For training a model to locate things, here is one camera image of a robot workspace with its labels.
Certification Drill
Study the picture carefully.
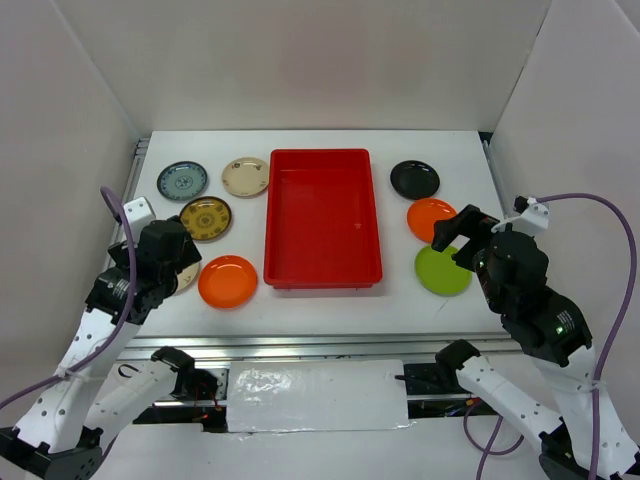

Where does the green plate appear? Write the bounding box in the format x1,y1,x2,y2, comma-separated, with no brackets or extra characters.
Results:
414,246,471,296

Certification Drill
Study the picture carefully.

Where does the yellow patterned plate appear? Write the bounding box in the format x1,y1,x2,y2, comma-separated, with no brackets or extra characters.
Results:
179,196,233,242

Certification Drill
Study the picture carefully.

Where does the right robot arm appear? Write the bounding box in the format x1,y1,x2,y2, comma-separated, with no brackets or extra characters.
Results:
431,197,639,479

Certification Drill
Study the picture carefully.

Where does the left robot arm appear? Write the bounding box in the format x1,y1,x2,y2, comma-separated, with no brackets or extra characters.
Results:
1,217,219,479

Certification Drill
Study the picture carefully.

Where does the beige plate near bin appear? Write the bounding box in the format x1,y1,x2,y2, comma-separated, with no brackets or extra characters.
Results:
221,157,270,198

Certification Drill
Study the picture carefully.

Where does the red plastic bin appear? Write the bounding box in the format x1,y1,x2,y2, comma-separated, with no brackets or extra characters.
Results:
263,148,383,289

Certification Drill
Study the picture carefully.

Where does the orange plate right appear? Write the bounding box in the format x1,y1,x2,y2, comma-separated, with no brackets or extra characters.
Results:
407,198,457,244

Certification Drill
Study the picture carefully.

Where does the orange plate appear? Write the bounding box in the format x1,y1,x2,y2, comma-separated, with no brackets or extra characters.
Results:
198,255,258,309
407,198,457,244

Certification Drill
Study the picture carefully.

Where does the beige plate with characters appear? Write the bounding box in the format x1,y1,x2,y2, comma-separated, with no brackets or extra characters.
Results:
174,262,200,295

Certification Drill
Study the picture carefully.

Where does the black plate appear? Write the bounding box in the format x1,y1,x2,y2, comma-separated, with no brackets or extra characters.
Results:
390,160,441,201

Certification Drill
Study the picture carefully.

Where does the blue patterned plate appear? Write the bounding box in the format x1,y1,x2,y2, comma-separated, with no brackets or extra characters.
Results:
156,161,208,201

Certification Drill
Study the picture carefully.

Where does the orange plate left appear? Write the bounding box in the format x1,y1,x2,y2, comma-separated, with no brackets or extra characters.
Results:
198,255,258,309

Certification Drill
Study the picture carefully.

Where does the white front cover panel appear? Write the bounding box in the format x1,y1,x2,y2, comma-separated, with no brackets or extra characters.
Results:
226,360,410,433

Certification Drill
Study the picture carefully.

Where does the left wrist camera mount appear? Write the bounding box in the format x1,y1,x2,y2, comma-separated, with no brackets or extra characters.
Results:
123,196,156,235

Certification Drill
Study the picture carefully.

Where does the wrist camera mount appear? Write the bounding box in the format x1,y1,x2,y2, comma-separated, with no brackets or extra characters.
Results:
123,196,156,235
491,196,550,237

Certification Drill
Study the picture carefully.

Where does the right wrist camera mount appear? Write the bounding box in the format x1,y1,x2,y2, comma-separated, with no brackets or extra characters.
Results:
491,196,550,237

